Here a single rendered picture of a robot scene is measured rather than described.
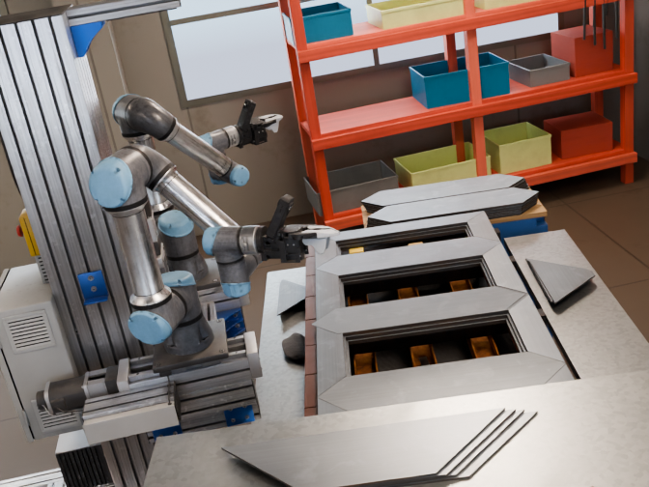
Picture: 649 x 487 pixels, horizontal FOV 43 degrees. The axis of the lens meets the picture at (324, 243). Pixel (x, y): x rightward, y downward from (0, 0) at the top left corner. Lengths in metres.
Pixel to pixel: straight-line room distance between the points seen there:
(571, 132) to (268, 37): 2.18
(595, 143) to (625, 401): 4.08
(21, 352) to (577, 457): 1.65
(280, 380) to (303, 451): 1.02
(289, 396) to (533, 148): 3.39
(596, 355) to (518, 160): 3.13
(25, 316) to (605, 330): 1.85
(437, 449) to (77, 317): 1.27
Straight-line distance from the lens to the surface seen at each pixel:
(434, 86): 5.38
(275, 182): 6.06
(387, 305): 2.90
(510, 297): 2.89
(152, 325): 2.29
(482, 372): 2.50
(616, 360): 2.74
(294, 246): 2.04
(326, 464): 1.88
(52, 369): 2.70
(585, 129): 5.94
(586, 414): 2.01
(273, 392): 2.86
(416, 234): 3.48
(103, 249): 2.55
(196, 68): 5.80
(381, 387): 2.48
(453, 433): 1.92
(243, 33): 5.78
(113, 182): 2.14
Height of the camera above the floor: 2.24
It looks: 24 degrees down
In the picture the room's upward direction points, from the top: 9 degrees counter-clockwise
